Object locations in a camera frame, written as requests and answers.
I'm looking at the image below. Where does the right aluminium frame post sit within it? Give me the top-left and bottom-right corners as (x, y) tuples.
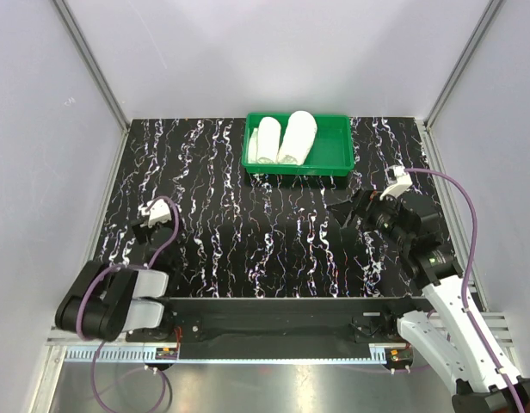
(423, 0), (506, 130)

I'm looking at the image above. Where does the white towel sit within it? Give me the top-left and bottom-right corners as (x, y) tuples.
(277, 111), (317, 166)
(247, 116), (281, 164)

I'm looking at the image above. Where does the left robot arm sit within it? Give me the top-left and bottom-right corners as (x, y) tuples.
(54, 219), (182, 342)

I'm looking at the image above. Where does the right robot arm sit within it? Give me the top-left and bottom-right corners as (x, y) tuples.
(329, 189), (530, 412)

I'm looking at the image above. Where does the left aluminium frame post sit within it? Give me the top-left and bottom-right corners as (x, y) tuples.
(51, 0), (131, 131)

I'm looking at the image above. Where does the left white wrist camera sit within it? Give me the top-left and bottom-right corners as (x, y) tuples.
(138, 199), (171, 228)

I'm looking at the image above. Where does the white slotted cable duct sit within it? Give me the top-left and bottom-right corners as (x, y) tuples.
(65, 346), (179, 363)

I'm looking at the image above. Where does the aluminium frame post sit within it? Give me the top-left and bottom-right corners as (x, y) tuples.
(423, 0), (506, 130)
(51, 0), (131, 131)

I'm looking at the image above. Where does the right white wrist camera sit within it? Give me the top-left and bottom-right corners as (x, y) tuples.
(379, 165), (413, 200)

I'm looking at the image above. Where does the black marble pattern mat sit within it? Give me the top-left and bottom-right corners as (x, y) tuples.
(93, 117), (429, 298)

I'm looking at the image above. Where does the green plastic tray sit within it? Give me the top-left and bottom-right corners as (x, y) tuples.
(241, 113), (354, 176)

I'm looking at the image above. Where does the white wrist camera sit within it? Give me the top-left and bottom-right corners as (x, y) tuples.
(379, 165), (413, 200)
(138, 199), (171, 228)

